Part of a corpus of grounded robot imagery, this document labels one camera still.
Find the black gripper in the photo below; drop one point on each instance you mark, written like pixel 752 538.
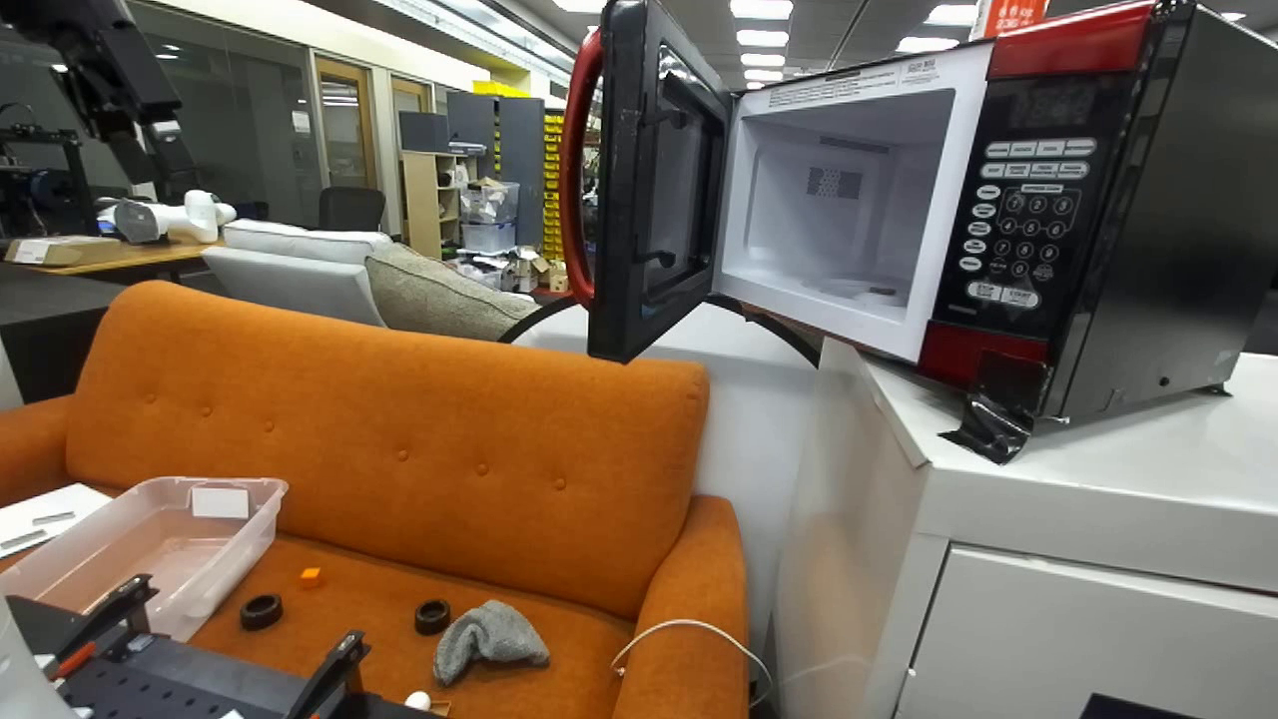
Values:
pixel 113 63

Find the red bottle white print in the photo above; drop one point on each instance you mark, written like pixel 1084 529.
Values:
pixel 1011 16

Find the orange fabric couch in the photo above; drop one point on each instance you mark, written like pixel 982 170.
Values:
pixel 401 440

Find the clear plastic box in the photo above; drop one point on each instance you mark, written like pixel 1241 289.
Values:
pixel 133 544

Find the red black microwave oven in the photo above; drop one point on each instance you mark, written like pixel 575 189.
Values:
pixel 1174 200

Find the white device on desk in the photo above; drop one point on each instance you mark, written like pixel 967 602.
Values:
pixel 167 217

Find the wooden desk with papers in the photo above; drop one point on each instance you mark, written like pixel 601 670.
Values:
pixel 122 259

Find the black equipment rack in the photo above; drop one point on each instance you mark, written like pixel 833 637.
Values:
pixel 43 187

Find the white sofa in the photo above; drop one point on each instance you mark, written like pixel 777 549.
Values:
pixel 292 273

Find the wooden framed door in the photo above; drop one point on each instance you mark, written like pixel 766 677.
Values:
pixel 346 124

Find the black office chair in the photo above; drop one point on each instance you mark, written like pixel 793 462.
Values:
pixel 350 211

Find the wooden shelf unit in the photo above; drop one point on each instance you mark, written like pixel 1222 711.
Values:
pixel 424 200

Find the grey fabric cushion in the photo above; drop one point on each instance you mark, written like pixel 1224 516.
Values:
pixel 441 300

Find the dark grey cabinet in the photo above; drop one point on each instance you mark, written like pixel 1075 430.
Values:
pixel 513 160

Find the white paper sheet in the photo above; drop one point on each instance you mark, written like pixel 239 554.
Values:
pixel 54 512

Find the yellow black striped pillar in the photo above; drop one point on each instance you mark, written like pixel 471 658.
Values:
pixel 553 187

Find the small orange cap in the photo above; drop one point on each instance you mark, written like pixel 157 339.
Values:
pixel 310 578

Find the black clamp lever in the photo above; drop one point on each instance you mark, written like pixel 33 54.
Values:
pixel 334 665

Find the grey cloth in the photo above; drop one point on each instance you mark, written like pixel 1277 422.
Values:
pixel 495 633

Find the small white knob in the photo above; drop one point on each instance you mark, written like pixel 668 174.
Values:
pixel 416 699

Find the ceiling light panel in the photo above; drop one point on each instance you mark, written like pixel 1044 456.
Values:
pixel 761 8
pixel 951 14
pixel 761 36

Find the white cabinet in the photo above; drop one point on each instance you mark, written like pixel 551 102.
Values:
pixel 1066 505

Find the black perforated mount plate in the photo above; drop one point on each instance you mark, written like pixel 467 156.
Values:
pixel 174 686

